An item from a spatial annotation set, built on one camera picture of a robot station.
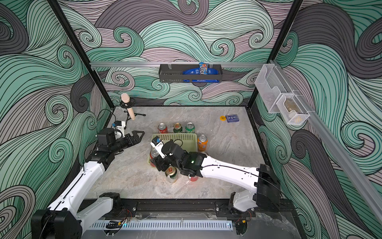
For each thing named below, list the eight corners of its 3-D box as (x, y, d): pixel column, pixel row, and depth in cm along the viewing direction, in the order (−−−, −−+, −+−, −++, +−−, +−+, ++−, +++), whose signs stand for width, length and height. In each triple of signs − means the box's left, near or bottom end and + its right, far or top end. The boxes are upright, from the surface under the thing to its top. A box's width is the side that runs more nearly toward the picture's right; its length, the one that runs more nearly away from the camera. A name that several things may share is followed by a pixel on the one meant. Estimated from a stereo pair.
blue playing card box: (226, 122, 113) (227, 119, 111) (225, 116, 117) (226, 114, 115) (238, 122, 113) (239, 119, 111) (236, 116, 117) (237, 114, 115)
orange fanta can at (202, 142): (197, 153, 96) (198, 143, 86) (197, 144, 100) (198, 134, 91) (206, 153, 96) (208, 143, 86) (205, 144, 100) (207, 134, 91)
